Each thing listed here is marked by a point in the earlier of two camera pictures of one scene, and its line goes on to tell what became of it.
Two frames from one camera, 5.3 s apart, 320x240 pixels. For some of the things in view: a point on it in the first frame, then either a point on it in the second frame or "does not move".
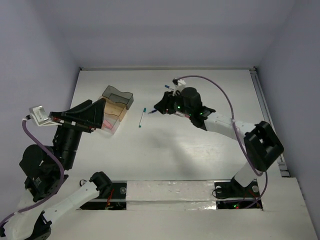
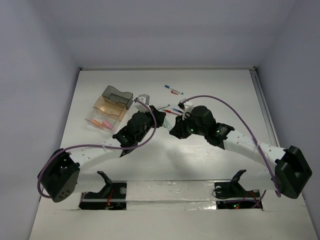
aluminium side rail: [282, 164] does not move
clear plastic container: [110, 123] does not move
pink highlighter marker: [107, 124] does not move
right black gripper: [166, 103] -> [178, 130]
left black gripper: [88, 113] -> [159, 115]
